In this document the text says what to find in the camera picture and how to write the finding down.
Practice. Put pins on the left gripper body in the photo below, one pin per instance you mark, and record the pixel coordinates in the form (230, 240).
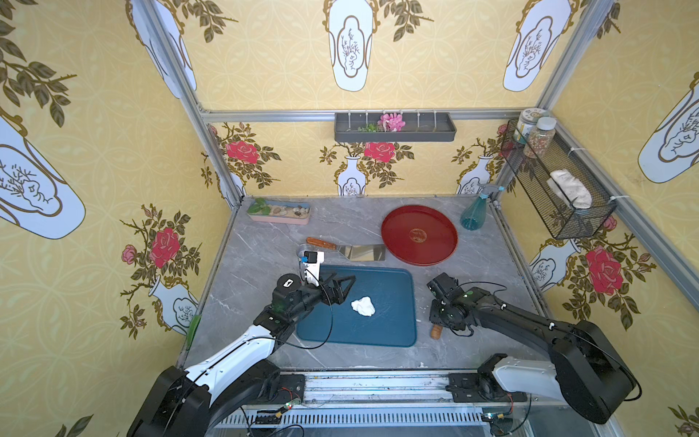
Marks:
(327, 290)

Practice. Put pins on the pink artificial flower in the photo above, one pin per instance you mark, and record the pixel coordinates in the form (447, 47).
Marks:
(391, 122)

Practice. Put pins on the black wire basket shelf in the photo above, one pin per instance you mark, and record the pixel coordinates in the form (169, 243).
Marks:
(532, 174)

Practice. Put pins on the red round tray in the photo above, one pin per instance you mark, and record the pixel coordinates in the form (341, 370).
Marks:
(419, 235)

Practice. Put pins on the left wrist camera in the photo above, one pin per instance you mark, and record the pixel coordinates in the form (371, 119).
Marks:
(310, 267)

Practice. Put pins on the green spray bottle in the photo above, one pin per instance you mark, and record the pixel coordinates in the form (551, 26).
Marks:
(474, 216)

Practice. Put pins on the jar with patterned lid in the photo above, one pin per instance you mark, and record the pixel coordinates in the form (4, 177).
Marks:
(527, 121)

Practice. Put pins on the small glass cup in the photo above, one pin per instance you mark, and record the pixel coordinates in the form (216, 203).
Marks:
(303, 249)

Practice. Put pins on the grey wall shelf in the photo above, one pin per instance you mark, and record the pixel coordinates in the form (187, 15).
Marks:
(421, 126)

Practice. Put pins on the wooden rolling pin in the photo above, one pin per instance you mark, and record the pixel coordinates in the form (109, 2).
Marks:
(436, 332)

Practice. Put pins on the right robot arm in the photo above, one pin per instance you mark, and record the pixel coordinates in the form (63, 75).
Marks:
(583, 368)

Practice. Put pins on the beige cloth in basket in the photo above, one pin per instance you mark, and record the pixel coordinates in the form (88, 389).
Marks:
(570, 190)

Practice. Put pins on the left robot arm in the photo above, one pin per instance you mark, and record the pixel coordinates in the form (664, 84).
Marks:
(193, 401)

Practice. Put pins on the spice jar white lid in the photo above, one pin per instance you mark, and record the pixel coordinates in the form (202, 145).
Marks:
(540, 137)

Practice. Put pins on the white dough lump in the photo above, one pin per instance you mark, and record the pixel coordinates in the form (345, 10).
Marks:
(363, 306)

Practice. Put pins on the teal plastic tray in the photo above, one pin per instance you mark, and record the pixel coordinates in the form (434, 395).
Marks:
(379, 310)

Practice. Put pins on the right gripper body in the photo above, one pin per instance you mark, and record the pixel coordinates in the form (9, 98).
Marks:
(440, 298)

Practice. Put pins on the metal dough scraper wooden handle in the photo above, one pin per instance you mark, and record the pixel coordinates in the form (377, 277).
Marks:
(374, 252)

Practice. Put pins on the pink rectangular planter box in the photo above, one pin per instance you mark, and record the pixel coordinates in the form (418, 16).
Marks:
(282, 212)

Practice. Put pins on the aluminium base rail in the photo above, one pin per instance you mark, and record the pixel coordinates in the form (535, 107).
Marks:
(425, 401)

